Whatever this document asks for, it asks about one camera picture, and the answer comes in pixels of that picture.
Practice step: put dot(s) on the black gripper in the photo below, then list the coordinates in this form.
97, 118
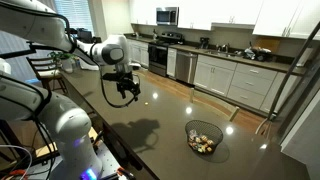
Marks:
128, 84

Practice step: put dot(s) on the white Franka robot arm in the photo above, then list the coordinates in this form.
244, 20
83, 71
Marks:
66, 123

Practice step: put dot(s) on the white narrow base cabinet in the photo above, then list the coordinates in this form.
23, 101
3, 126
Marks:
140, 53

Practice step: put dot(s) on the black stainless stove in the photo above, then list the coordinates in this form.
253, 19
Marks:
158, 55

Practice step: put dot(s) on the stainless steel dishwasher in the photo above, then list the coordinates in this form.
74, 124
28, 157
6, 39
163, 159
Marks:
185, 66

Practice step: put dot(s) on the green potted plant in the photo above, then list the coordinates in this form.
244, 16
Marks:
63, 57

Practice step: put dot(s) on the pile of wrapped candies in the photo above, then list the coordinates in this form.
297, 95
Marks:
200, 142

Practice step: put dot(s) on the light wooden chair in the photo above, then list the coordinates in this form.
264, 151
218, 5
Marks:
215, 104

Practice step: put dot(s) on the dark wooden chair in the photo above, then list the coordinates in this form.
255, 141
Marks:
45, 71

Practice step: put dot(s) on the stainless steel microwave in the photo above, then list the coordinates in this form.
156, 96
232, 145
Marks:
166, 15

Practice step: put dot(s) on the black coffee maker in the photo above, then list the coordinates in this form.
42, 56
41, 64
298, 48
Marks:
204, 42

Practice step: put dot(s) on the white window blinds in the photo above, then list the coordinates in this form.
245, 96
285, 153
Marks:
75, 15

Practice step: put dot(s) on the chrome sink faucet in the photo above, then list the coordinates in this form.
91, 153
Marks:
225, 47

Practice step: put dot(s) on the white drawer base cabinets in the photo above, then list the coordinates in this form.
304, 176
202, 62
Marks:
246, 83

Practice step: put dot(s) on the white round device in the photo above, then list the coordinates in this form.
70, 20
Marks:
4, 66

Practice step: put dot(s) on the clutter of counter items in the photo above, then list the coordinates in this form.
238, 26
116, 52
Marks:
256, 53

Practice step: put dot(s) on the wooden cutting board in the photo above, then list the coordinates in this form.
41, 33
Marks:
268, 43

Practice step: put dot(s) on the dark metal stand pole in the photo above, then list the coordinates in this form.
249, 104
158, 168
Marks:
290, 71

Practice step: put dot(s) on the white paper towel roll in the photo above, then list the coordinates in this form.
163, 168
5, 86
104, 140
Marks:
305, 56

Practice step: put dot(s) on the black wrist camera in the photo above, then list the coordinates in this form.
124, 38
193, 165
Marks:
109, 77

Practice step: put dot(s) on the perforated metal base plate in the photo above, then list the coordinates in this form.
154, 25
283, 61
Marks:
106, 160

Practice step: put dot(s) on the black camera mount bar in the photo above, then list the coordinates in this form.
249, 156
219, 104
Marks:
16, 52

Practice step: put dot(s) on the white wall cabinets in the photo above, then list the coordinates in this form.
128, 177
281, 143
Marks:
283, 16

